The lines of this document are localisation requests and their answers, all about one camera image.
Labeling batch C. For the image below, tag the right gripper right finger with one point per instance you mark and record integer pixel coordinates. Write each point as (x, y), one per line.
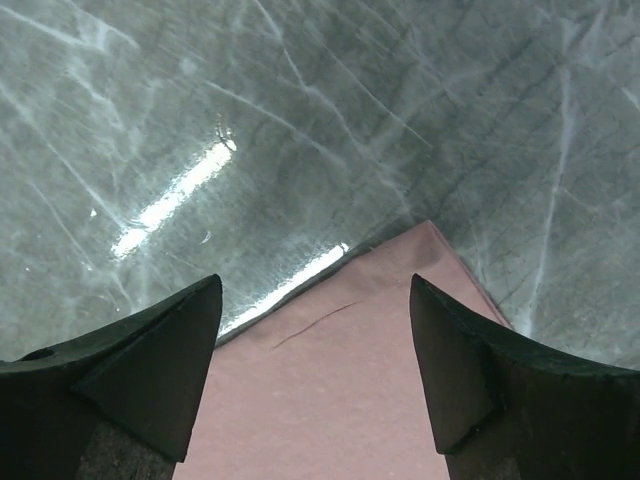
(503, 406)

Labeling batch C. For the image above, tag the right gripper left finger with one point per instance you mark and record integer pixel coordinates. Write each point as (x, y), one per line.
(119, 402)

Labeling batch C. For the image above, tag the dusty pink printed t-shirt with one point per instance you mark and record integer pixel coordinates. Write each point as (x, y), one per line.
(328, 386)

